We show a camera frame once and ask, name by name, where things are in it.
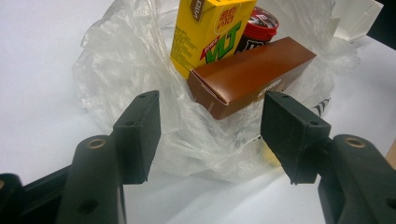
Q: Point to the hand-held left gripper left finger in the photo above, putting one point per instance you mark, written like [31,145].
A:
[137,140]

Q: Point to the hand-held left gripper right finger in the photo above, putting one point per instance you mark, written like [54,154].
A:
[292,137]

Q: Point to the brown biscuit box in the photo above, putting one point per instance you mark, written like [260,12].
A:
[249,74]

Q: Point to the translucent smiley plastic bag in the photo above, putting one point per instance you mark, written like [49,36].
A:
[140,62]

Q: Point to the dark jar with red lid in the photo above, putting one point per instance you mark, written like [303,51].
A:
[261,28]

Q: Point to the yellow drink carton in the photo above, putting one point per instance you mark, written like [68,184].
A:
[199,37]

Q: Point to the white plastic tray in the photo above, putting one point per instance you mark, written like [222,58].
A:
[355,18]

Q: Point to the white board sheet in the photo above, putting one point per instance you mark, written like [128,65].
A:
[37,77]

